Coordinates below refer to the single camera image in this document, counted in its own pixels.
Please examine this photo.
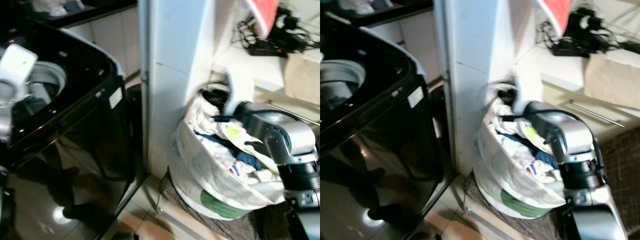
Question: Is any black top-loading washing machine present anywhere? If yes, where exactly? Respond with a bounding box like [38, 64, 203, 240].
[320, 12, 447, 240]
[0, 14, 139, 240]

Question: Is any white garment yellow patch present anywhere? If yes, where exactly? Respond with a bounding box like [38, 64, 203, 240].
[219, 122, 267, 152]
[517, 122, 551, 151]

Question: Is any dark blue garment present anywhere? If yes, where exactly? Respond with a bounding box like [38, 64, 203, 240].
[195, 131, 262, 171]
[505, 131, 559, 169]

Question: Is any white laundry bag green print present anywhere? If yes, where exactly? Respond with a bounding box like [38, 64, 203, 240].
[169, 81, 289, 221]
[472, 81, 577, 219]

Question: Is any black power strip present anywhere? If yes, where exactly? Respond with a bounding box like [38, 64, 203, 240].
[551, 44, 591, 58]
[248, 44, 289, 58]

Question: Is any beige cardboard box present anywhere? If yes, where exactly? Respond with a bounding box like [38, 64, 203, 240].
[283, 52, 321, 106]

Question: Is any white washer label sticker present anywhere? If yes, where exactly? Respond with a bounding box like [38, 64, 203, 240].
[407, 86, 425, 109]
[108, 87, 124, 110]

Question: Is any red cloth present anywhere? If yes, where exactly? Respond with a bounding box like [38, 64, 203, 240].
[538, 0, 572, 37]
[244, 0, 280, 39]

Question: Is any white cabinet front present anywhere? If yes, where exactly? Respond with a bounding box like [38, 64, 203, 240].
[66, 7, 142, 80]
[369, 7, 444, 82]

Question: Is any grey washer drum opening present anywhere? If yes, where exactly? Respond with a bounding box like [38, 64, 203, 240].
[320, 59, 367, 112]
[19, 61, 68, 117]

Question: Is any dark countertop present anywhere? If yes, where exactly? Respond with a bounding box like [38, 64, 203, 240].
[329, 0, 435, 27]

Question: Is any white cloth bundle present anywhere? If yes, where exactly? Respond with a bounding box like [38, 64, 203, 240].
[337, 0, 397, 15]
[31, 0, 87, 17]

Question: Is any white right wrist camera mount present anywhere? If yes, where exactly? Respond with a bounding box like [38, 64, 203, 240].
[223, 69, 256, 117]
[513, 67, 544, 116]

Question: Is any silver drawer handle bar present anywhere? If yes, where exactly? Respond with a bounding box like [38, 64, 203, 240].
[567, 99, 626, 128]
[267, 101, 321, 126]

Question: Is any black chargers and cables tangle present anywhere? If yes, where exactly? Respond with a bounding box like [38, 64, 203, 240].
[234, 4, 321, 52]
[536, 4, 640, 52]

